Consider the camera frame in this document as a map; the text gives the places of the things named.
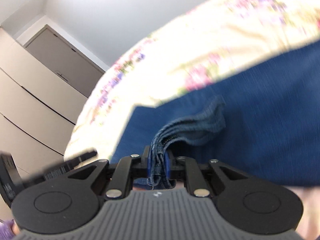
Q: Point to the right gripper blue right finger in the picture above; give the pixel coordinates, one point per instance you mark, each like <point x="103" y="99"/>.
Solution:
<point x="180" y="167"/>

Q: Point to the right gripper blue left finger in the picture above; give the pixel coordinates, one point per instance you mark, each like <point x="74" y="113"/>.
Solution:
<point x="137" y="165"/>

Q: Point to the blue denim jeans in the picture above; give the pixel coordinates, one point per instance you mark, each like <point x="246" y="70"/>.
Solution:
<point x="263" y="121"/>

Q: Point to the purple fluffy blanket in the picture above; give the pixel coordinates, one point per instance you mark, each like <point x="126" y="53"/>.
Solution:
<point x="6" y="232"/>

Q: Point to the beige wardrobe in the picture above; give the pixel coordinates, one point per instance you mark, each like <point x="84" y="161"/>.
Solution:
<point x="38" y="109"/>

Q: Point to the grey-brown door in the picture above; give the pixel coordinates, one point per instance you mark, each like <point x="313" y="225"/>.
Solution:
<point x="65" y="60"/>

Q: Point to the floral yellow quilt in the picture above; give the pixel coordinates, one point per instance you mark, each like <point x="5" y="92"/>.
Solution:
<point x="213" y="41"/>

